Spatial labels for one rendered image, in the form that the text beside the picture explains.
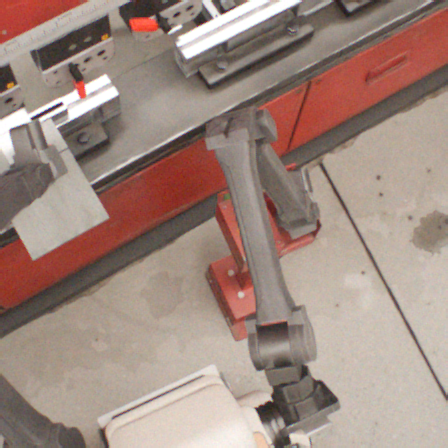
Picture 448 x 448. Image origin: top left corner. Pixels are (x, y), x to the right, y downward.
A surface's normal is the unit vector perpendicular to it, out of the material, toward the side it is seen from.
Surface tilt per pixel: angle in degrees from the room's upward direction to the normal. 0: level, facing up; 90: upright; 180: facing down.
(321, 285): 0
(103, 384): 0
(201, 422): 42
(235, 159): 31
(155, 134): 0
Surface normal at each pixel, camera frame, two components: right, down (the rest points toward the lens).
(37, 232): 0.05, -0.29
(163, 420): -0.25, -0.80
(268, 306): -0.26, 0.14
